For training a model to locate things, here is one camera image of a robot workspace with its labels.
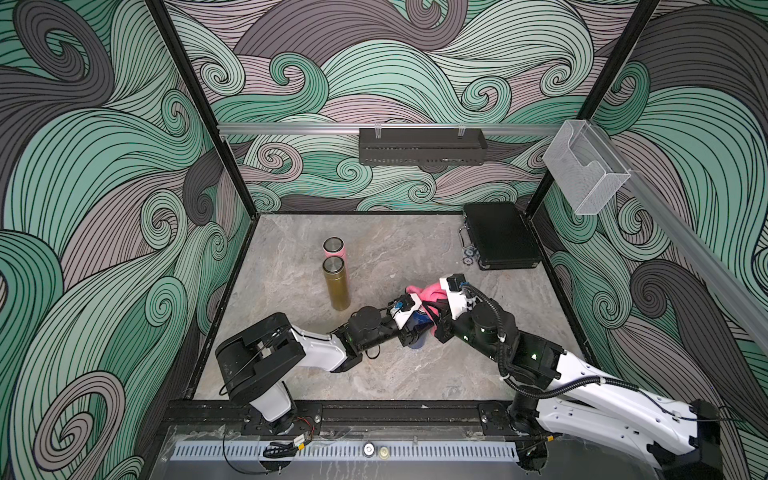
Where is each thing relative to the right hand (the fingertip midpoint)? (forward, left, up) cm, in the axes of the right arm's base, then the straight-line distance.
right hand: (422, 306), depth 69 cm
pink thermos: (+20, +23, -1) cm, 30 cm away
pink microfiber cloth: (+2, -2, +4) cm, 4 cm away
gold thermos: (+12, +22, -8) cm, 26 cm away
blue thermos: (-2, 0, -6) cm, 6 cm away
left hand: (+3, -2, -6) cm, 7 cm away
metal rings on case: (+37, -23, -23) cm, 49 cm away
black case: (+42, -38, -25) cm, 62 cm away
